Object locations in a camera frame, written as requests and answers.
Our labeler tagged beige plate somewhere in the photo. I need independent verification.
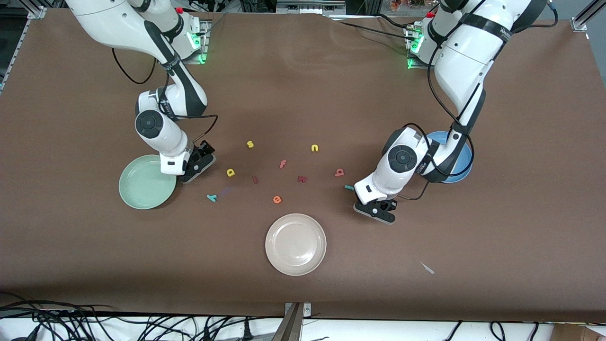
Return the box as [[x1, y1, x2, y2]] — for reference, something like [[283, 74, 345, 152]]
[[265, 213, 327, 277]]

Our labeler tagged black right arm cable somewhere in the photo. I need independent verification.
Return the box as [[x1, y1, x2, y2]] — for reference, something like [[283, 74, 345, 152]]
[[112, 47, 218, 143]]

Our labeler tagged metal corner bracket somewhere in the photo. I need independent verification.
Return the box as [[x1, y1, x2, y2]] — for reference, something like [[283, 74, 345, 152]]
[[284, 302, 312, 319]]

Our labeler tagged green plate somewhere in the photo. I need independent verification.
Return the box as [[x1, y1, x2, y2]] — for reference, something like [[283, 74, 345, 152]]
[[118, 154, 178, 210]]

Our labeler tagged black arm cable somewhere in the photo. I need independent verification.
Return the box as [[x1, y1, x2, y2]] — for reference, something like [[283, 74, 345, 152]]
[[397, 0, 559, 201], [112, 47, 218, 143]]

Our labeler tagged blue plate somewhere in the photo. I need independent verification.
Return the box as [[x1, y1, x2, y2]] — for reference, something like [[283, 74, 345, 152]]
[[426, 131, 473, 184]]

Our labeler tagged brown table cover sheet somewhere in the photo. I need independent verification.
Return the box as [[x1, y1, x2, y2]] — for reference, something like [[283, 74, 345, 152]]
[[0, 9, 606, 323]]

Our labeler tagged cardboard box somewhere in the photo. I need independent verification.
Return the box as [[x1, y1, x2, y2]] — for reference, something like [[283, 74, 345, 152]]
[[552, 323, 606, 341]]

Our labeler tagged grey metal box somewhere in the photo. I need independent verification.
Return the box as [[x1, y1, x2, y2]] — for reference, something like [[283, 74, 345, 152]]
[[276, 0, 346, 14]]

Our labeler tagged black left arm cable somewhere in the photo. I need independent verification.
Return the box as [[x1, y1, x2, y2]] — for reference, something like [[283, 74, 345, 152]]
[[397, 0, 559, 201]]

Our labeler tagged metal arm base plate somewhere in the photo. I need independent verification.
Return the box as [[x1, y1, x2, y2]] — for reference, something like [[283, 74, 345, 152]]
[[157, 20, 210, 65], [406, 26, 438, 70]]

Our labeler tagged aluminium profile post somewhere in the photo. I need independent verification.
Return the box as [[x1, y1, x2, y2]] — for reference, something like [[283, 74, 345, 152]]
[[271, 303, 303, 341]]

